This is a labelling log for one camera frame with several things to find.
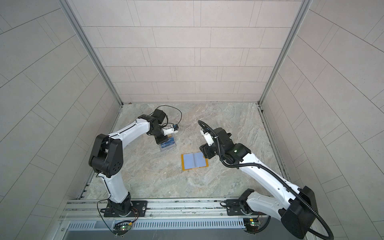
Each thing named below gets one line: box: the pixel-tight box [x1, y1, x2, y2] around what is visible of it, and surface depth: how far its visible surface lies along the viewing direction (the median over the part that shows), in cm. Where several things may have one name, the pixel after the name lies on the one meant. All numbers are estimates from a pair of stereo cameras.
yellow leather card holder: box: [181, 151, 209, 171], surface depth 88 cm
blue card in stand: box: [161, 137, 175, 149], surface depth 93 cm
